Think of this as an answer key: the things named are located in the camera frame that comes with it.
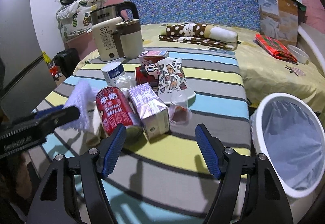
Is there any purple milk carton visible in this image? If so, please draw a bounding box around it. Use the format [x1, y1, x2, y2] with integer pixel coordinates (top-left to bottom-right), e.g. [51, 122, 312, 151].
[128, 83, 170, 140]

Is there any striped tablecloth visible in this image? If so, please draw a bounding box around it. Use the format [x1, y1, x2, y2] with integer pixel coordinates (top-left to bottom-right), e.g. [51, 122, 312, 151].
[28, 47, 251, 223]

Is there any red plaid cloth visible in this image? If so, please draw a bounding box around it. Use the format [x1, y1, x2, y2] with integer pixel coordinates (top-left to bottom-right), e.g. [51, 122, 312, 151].
[255, 34, 297, 63]

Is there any red milk drink can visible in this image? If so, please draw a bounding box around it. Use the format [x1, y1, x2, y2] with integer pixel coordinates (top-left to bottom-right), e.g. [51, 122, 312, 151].
[96, 86, 143, 140]

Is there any brown polka dot pillow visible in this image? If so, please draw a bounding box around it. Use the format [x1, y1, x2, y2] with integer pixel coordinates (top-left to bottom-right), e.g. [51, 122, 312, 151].
[164, 23, 238, 43]

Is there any patterned paper cup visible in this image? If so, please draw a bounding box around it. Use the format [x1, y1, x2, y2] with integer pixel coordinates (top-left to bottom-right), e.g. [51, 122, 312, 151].
[157, 57, 196, 105]

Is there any red cartoon can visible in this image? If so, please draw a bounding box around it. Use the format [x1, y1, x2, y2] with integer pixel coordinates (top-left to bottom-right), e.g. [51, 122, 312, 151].
[134, 63, 159, 87]

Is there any brown cream mug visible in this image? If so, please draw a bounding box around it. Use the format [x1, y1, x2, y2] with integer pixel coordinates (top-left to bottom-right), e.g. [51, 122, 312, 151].
[112, 19, 144, 59]

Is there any yellow bed sheet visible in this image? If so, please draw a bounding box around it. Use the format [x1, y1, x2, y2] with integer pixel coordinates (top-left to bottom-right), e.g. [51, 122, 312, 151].
[73, 23, 325, 115]

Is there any cream water warmer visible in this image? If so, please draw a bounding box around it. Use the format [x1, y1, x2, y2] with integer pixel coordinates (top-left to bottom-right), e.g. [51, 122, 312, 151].
[91, 16, 124, 62]

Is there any white foam fruit net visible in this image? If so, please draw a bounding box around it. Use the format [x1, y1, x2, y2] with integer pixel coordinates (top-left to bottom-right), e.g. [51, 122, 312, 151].
[61, 80, 99, 130]

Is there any grey refrigerator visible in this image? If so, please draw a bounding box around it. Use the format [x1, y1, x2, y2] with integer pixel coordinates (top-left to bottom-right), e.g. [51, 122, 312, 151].
[1, 0, 56, 120]

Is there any white blue yogurt cup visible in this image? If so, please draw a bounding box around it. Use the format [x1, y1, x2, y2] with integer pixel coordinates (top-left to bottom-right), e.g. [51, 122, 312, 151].
[101, 61, 125, 86]

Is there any white bowl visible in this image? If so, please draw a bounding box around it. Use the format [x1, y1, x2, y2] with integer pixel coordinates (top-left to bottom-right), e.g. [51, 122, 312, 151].
[288, 45, 309, 64]

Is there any pineapple print bundle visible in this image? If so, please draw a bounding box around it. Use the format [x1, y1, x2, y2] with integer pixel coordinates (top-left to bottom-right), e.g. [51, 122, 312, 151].
[56, 0, 106, 42]

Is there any black suitcase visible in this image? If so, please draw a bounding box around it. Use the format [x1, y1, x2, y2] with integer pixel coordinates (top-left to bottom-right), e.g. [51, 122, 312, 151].
[53, 48, 80, 78]

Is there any red toy box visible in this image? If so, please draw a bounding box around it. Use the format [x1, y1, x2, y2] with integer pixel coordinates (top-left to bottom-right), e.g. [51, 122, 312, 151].
[47, 60, 66, 86]

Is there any white trash bin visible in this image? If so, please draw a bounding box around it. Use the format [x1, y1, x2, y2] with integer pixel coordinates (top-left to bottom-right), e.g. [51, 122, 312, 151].
[250, 92, 324, 223]

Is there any pink storage box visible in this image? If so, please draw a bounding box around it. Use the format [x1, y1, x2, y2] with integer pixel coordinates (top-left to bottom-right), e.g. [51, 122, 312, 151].
[64, 32, 97, 60]

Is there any clear plastic cup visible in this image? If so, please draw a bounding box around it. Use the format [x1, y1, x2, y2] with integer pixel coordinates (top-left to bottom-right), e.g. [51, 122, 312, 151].
[169, 91, 192, 125]

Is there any crumpled white tissue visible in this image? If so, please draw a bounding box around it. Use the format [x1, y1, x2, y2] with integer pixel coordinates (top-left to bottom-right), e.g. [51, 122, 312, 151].
[116, 73, 137, 98]

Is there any brown polka dot blanket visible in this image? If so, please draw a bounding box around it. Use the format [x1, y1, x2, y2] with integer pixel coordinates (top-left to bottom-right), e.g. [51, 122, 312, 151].
[159, 35, 238, 51]

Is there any stainless steel kettle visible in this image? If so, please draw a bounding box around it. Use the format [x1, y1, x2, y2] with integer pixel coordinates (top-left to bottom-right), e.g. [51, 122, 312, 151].
[89, 1, 139, 25]

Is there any pink strawberry milk carton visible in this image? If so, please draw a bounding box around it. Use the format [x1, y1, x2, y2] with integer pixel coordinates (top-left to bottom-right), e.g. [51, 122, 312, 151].
[138, 50, 169, 65]

